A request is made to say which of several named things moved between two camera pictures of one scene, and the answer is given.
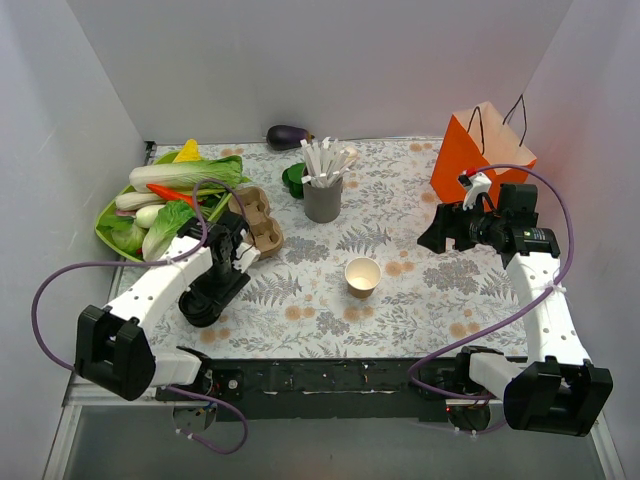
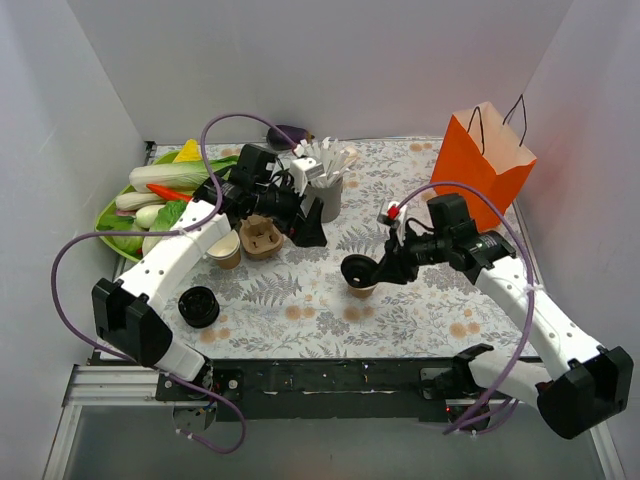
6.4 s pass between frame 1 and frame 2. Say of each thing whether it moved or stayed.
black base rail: stayed
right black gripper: moved
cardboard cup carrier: stayed
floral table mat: stayed
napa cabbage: stayed
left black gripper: moved
